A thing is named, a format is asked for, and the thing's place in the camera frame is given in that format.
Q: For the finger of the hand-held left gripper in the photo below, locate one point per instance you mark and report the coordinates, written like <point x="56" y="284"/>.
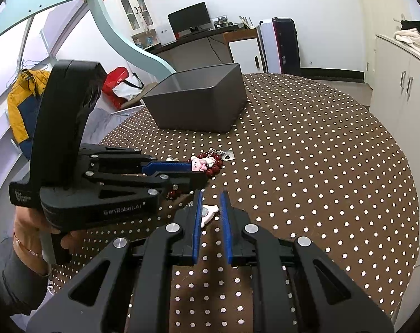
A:
<point x="189" y="180"/>
<point x="168" y="167"/>

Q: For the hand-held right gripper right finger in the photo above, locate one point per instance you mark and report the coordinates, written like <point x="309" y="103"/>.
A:
<point x="226" y="229"/>

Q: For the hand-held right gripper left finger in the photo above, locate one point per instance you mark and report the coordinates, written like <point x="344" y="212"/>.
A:
<point x="197" y="229"/>

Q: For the pink bunny charm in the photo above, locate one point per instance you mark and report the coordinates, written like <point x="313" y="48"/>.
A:
<point x="200" y="164"/>

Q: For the grey storage box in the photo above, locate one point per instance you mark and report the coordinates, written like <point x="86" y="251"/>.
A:
<point x="196" y="114"/>

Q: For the person's left hand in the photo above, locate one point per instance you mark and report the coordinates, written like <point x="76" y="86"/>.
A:
<point x="27" y="229"/>

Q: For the yellow and navy jacket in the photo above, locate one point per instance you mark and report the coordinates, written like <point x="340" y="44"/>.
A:
<point x="17" y="111"/>

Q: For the red bag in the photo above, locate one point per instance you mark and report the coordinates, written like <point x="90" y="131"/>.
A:
<point x="114" y="78"/>

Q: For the white tote bag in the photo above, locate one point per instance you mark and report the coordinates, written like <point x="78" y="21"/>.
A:
<point x="126" y="90"/>

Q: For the wooden chair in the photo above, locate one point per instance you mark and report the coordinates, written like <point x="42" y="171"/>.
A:
<point x="133" y="103"/>

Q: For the brown polka dot tablecloth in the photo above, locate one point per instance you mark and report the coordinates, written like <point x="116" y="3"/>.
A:
<point x="300" y="180"/>

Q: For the glass-door cupboard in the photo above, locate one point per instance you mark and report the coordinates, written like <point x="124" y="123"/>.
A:
<point x="126" y="10"/>

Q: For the white carton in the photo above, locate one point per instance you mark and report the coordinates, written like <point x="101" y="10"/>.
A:
<point x="166" y="37"/>

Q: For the white under-desk cabinet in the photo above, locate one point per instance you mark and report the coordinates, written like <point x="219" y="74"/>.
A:
<point x="243" y="55"/>

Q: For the dark desk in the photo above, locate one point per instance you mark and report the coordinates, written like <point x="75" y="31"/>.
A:
<point x="203" y="34"/>

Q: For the black computer monitor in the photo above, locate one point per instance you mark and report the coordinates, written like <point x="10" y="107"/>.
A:
<point x="189" y="15"/>

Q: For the white hard suitcase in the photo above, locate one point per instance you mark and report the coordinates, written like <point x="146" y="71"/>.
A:
<point x="267" y="48"/>

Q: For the leaning white frames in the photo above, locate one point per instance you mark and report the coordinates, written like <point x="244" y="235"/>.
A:
<point x="248" y="22"/>

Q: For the black hard suitcase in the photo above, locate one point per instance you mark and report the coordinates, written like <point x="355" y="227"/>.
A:
<point x="290" y="41"/>

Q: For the cream sideboard cabinet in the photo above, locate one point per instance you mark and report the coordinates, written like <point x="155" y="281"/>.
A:
<point x="390" y="76"/>

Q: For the cream door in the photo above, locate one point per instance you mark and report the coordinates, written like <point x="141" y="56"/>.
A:
<point x="380" y="0"/>

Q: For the white garment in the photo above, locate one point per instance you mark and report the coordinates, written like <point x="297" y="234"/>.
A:
<point x="411" y="38"/>

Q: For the black garment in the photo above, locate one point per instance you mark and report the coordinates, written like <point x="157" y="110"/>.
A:
<point x="413" y="25"/>

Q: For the pale green loft bed frame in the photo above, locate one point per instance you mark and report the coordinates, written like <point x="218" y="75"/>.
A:
<point x="133" y="47"/>

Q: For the desk photo frame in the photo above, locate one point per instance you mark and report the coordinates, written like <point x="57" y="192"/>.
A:
<point x="220" y="21"/>

